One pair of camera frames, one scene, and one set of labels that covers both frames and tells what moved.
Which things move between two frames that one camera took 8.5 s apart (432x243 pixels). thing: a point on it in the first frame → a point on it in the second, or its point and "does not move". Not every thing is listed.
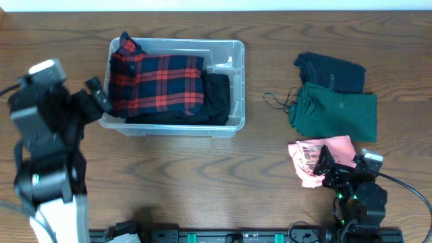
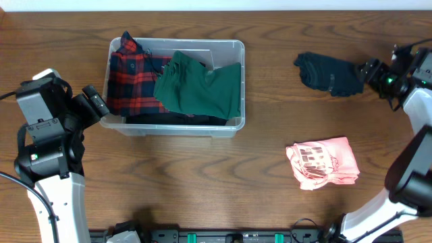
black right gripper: x=340 y=171 → x=380 y=67
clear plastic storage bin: x=222 y=57 does not move
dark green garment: x=318 y=112 → x=184 y=86
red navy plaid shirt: x=143 y=84 does not move
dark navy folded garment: x=337 y=75 does not move
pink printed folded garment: x=306 y=152 does not move
